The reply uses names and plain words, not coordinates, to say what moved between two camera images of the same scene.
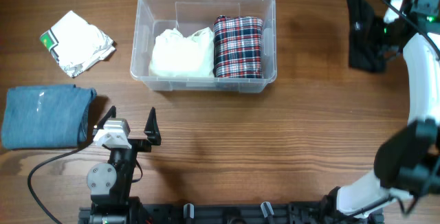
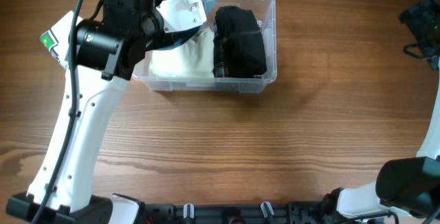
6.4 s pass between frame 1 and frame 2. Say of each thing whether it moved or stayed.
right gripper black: moved
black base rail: stayed
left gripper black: moved
